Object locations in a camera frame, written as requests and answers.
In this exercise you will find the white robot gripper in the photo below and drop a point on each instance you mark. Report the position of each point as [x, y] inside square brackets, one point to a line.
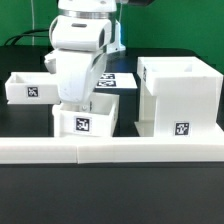
[77, 73]

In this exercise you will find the white front drawer tray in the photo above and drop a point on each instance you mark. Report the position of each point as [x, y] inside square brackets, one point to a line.
[101, 120]

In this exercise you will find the white drawer tray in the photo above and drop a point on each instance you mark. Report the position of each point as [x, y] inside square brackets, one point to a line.
[101, 120]
[31, 88]

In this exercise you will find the white drawer cabinet box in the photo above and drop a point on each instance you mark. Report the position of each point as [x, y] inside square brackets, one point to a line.
[179, 96]

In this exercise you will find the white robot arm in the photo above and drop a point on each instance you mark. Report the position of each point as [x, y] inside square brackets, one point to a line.
[79, 36]

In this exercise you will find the white rear drawer tray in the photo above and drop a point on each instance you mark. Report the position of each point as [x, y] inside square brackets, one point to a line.
[31, 88]

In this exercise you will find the white marker sheet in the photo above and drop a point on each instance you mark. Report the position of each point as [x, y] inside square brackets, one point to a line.
[117, 81]

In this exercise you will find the white L-shaped fence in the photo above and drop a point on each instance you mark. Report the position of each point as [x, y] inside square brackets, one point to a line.
[90, 150]

